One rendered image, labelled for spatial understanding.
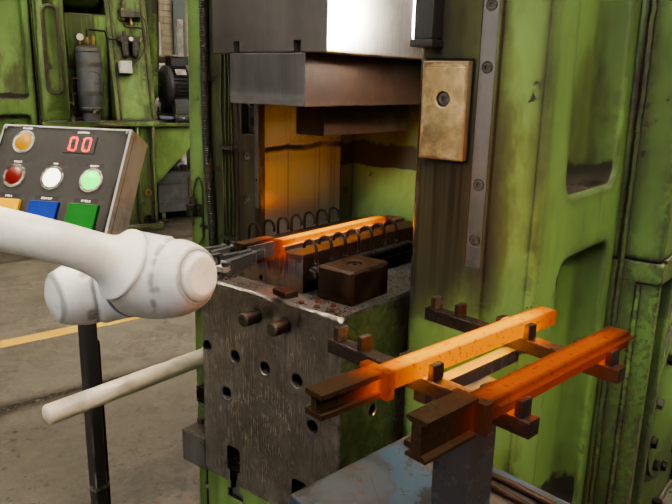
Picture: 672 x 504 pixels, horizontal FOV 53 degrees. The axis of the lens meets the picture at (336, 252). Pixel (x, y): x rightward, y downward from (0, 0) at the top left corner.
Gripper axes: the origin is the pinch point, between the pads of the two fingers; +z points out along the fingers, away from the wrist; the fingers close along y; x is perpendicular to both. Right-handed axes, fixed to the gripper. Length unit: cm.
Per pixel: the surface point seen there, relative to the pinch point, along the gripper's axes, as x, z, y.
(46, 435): -100, 23, -137
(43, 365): -100, 54, -198
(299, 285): -6.8, 5.1, 6.7
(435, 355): 0, -20, 52
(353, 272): -1.8, 5.9, 19.3
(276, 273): -5.6, 5.1, 0.5
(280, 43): 38.3, 5.2, 1.4
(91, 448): -62, -5, -57
